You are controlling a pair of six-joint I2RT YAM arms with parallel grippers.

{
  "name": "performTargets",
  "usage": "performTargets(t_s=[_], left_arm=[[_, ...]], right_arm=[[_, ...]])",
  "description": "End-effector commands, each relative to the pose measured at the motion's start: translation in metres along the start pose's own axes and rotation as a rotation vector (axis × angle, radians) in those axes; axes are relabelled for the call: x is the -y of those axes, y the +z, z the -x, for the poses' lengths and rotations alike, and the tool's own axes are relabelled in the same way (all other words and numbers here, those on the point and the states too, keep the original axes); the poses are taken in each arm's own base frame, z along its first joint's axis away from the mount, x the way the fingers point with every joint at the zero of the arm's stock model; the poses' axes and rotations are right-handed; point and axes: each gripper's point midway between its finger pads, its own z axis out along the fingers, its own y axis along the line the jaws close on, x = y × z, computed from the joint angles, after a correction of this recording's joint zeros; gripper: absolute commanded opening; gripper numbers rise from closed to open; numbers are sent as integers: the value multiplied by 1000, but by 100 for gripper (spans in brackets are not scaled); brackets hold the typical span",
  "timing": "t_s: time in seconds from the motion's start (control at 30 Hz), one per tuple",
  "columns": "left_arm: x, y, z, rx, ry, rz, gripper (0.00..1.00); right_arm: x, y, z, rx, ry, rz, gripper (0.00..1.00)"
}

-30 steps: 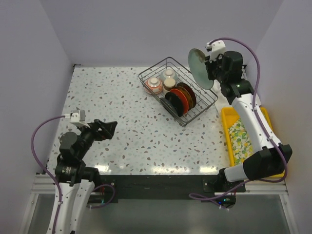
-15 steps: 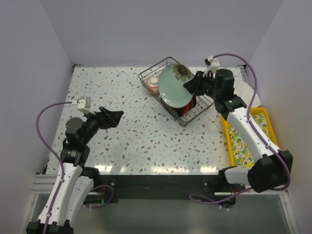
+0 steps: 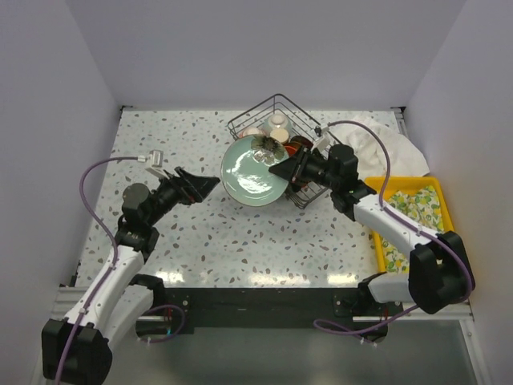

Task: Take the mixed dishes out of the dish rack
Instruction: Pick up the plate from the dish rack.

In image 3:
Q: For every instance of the cream brown cup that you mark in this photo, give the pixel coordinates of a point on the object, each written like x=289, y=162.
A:
x=280, y=135

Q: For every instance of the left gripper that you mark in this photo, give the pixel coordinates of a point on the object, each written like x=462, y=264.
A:
x=189, y=188

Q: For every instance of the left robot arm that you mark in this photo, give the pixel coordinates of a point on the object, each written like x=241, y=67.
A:
x=78, y=348

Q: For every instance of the black wire dish rack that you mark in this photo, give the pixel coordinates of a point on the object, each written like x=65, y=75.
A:
x=301, y=123

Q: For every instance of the white orange patterned bowl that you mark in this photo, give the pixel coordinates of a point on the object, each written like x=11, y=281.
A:
x=250, y=131

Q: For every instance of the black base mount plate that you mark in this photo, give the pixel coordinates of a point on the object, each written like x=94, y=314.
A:
x=276, y=308

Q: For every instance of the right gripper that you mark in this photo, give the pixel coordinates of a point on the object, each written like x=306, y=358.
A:
x=285, y=168

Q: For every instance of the aluminium frame rail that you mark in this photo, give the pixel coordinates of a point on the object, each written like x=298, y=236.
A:
x=65, y=299

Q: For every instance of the yellow plastic tray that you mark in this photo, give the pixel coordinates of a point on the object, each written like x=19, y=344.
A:
x=410, y=185

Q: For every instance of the green floral plate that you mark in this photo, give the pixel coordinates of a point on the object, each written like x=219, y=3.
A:
x=245, y=171

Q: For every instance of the pale green ribbed cup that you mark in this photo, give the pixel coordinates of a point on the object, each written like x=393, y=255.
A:
x=275, y=121

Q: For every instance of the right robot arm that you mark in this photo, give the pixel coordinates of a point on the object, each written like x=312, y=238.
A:
x=439, y=270

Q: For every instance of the yellow patterned plate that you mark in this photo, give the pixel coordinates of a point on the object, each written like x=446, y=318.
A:
x=301, y=141

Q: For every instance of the lemon print cloth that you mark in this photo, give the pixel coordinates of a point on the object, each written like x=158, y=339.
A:
x=423, y=207

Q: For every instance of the red floral plate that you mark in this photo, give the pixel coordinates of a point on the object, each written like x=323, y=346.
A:
x=293, y=148

